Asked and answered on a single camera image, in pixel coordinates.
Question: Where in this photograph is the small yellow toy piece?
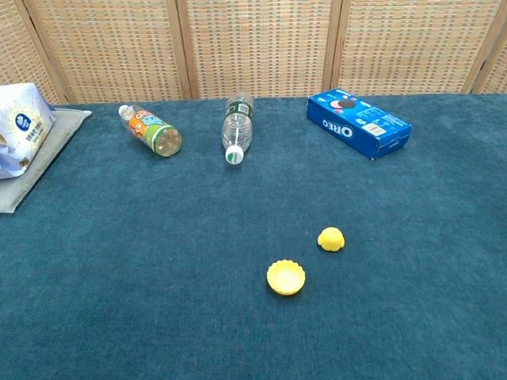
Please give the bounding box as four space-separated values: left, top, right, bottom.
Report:
316 226 346 253

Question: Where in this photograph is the clear green label water bottle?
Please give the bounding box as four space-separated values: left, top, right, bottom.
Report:
220 93 255 166

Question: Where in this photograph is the yellow bottle cap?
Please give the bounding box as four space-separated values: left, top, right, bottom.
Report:
266 259 307 297

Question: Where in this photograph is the orange label drink bottle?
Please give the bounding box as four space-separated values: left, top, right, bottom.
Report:
117 104 184 158

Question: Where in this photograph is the blue Oreo cookie box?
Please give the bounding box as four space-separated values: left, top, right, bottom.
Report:
306 87 412 162

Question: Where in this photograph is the teal table cloth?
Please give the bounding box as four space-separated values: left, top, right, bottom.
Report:
0 93 507 380

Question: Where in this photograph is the woven bamboo folding screen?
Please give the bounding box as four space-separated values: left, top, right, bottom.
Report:
0 0 507 106

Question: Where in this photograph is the grey flat pouch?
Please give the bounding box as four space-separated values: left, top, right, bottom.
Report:
0 106 93 215

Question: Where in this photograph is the white tissue pack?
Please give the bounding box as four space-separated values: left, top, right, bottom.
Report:
0 82 57 181

